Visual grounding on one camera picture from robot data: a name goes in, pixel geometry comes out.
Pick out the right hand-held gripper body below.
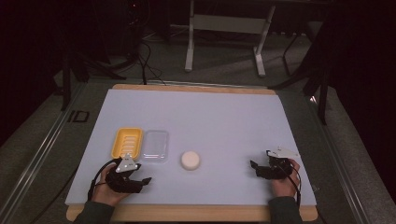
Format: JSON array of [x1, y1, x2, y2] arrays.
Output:
[[257, 146, 301, 180]]

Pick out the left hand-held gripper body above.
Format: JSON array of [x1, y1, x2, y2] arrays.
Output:
[[105, 152, 145, 194]]

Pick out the person's right hand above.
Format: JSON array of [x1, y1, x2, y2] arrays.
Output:
[[269, 158, 302, 199]]

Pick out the person's left hand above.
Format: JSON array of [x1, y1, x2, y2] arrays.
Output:
[[91, 162, 133, 207]]

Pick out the yellow soap dish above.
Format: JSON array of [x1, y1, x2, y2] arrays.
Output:
[[110, 126, 145, 161]]

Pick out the clear plastic lid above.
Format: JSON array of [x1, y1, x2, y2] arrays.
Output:
[[141, 129, 170, 164]]

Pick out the round white soap bar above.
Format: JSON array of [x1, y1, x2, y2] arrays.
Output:
[[180, 150, 202, 172]]

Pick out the white table mat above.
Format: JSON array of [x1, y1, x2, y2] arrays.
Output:
[[64, 88, 318, 207]]

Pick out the black metal stand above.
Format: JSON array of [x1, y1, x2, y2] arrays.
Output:
[[268, 18, 332, 126]]

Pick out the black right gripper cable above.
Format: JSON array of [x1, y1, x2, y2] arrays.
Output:
[[276, 161, 303, 209]]

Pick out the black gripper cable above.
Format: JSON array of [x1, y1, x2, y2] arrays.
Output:
[[276, 161, 303, 209], [87, 158, 119, 202]]

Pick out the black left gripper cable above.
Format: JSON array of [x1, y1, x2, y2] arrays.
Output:
[[87, 158, 119, 202]]

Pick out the metal floor rail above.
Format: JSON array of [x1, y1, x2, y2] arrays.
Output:
[[306, 92, 372, 224], [0, 81, 89, 224]]

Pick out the black floor cables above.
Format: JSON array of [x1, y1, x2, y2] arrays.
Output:
[[135, 39, 167, 86]]

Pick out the white metal desk frame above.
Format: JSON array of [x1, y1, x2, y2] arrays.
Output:
[[184, 0, 276, 78]]

